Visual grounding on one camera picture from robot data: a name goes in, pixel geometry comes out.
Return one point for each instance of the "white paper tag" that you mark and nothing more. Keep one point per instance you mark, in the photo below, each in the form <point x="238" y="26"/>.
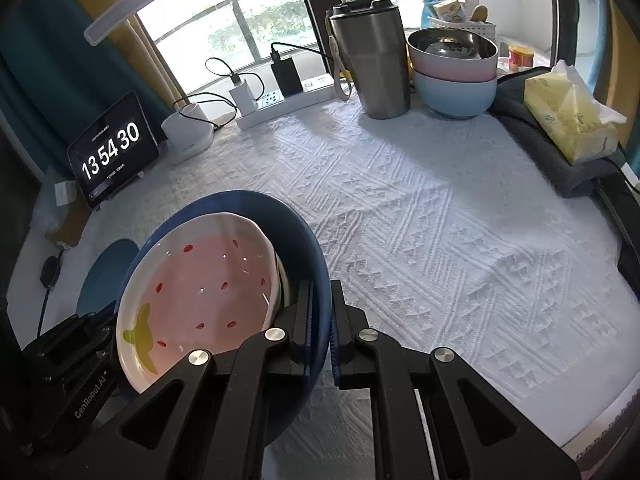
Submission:
<point x="65" y="194"/>

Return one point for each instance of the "black tablet with clock display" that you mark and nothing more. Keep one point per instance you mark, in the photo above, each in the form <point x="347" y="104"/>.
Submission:
<point x="112" y="152"/>

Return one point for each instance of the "blue plate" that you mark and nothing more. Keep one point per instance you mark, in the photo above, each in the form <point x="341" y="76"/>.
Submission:
<point x="102" y="275"/>

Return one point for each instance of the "blue packet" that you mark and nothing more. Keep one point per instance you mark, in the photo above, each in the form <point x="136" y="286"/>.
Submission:
<point x="432" y="10"/>

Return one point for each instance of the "dark blue bowl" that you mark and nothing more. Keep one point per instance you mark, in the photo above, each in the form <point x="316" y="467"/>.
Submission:
<point x="295" y="240"/>

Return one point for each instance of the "clear plastic bag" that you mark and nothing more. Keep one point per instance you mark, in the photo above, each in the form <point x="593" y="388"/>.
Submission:
<point x="47" y="195"/>

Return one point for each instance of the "yellow foil packet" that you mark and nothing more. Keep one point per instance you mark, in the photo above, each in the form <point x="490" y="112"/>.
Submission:
<point x="346" y="74"/>

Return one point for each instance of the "white textured tablecloth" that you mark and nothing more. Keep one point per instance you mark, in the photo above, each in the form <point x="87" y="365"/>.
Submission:
<point x="425" y="235"/>

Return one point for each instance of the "cardboard box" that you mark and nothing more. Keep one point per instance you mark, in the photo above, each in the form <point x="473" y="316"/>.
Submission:
<point x="67" y="227"/>

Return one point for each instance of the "light blue bowl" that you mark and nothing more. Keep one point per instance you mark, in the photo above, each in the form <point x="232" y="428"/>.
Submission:
<point x="450" y="96"/>

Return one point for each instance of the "white plastic basket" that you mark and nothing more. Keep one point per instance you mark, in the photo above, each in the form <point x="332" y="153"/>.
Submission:
<point x="465" y="27"/>

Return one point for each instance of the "yellow tissue pack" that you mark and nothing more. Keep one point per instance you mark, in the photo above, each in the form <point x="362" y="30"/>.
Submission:
<point x="570" y="115"/>

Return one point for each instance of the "white power strip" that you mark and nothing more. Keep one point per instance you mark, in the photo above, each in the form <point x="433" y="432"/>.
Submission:
<point x="295" y="102"/>

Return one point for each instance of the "yellow curtain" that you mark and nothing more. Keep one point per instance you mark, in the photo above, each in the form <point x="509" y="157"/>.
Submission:
<point x="160" y="75"/>
<point x="625" y="30"/>

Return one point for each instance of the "black charger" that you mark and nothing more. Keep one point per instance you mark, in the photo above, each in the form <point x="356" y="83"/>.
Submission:
<point x="287" y="77"/>

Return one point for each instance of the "balcony railing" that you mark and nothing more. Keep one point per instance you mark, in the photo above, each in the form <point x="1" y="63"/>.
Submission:
<point x="252" y="30"/>

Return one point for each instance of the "pink strawberry print bowl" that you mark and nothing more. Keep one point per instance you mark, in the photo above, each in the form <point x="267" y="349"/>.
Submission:
<point x="200" y="295"/>

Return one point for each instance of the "pink steel-lined bowl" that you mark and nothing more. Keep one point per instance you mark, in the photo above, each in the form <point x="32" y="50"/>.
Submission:
<point x="450" y="67"/>

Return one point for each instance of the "teal curtain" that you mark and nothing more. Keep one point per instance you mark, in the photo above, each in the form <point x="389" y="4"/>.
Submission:
<point x="40" y="60"/>

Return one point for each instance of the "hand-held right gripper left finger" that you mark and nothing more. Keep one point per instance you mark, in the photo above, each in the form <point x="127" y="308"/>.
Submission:
<point x="305" y="320"/>

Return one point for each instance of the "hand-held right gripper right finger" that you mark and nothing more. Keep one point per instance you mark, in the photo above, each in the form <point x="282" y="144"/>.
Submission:
<point x="337" y="330"/>

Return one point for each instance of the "white desk lamp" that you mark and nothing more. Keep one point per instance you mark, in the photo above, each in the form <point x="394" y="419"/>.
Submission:
<point x="187" y="135"/>

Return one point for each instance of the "red yellow container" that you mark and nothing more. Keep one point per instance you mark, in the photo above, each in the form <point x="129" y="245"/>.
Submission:
<point x="520" y="56"/>

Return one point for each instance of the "white charger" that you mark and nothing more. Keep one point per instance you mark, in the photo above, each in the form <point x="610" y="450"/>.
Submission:
<point x="242" y="97"/>

